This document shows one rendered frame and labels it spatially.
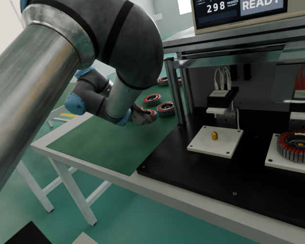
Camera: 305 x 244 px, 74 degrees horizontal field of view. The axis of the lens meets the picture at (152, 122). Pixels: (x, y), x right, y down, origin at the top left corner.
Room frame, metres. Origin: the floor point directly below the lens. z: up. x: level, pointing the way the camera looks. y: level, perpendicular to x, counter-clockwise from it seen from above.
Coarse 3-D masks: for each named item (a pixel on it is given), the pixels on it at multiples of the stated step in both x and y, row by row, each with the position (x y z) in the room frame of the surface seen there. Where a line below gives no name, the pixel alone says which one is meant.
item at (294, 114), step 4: (292, 104) 0.47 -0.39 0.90; (296, 104) 0.46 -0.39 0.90; (300, 104) 0.46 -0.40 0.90; (304, 104) 0.45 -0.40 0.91; (292, 108) 0.47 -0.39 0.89; (296, 108) 0.46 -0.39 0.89; (300, 108) 0.46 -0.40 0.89; (304, 108) 0.45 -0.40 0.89; (292, 112) 0.47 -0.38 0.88; (296, 112) 0.46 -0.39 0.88; (300, 112) 0.46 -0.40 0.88; (304, 112) 0.45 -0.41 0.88; (292, 116) 0.45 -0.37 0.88; (296, 116) 0.44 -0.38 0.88; (300, 116) 0.44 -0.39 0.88; (304, 116) 0.43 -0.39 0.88
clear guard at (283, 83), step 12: (300, 36) 0.53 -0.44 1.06; (288, 48) 0.45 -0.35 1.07; (300, 48) 0.43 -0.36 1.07; (288, 60) 0.38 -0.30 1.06; (300, 60) 0.36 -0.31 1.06; (276, 72) 0.37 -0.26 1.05; (288, 72) 0.35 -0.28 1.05; (300, 72) 0.34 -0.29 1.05; (276, 84) 0.35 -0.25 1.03; (288, 84) 0.34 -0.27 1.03; (300, 84) 0.33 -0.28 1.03; (276, 96) 0.34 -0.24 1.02; (288, 96) 0.33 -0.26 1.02; (300, 96) 0.31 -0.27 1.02
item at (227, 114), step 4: (236, 108) 0.67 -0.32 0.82; (228, 112) 0.66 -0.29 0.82; (232, 112) 0.65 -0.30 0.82; (236, 112) 0.65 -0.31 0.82; (216, 116) 0.69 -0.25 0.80; (220, 116) 0.68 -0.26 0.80; (224, 116) 0.67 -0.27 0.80; (228, 116) 0.66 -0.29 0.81; (232, 116) 0.65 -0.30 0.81; (236, 116) 0.65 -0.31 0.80; (216, 120) 0.69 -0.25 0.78; (220, 120) 0.68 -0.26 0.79; (224, 120) 0.67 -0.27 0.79; (228, 120) 0.66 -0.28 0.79; (232, 120) 0.65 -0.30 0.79; (236, 120) 0.65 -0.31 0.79
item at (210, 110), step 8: (232, 88) 0.70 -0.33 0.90; (208, 96) 0.64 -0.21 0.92; (216, 96) 0.62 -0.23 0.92; (224, 96) 0.60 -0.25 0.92; (232, 96) 0.64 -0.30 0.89; (208, 104) 0.63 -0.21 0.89; (216, 104) 0.61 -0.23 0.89; (224, 104) 0.59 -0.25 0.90; (232, 104) 0.67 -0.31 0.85; (208, 112) 0.61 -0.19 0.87; (216, 112) 0.59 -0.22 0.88; (224, 112) 0.58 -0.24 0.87
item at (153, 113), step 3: (144, 111) 0.87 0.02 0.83; (147, 111) 0.87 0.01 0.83; (150, 111) 0.85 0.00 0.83; (153, 111) 0.84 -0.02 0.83; (147, 114) 0.84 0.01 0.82; (150, 114) 0.82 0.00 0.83; (153, 114) 0.81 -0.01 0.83; (156, 114) 0.83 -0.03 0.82; (132, 117) 0.83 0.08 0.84; (135, 117) 0.81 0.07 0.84; (150, 117) 0.79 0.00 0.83; (153, 117) 0.80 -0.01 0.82; (156, 117) 0.82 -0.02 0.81; (135, 120) 0.81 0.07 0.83; (147, 120) 0.79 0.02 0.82; (153, 120) 0.79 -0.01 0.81; (135, 123) 0.81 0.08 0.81; (141, 123) 0.79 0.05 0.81; (144, 123) 0.78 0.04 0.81; (147, 123) 0.78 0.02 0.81; (150, 123) 0.79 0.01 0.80
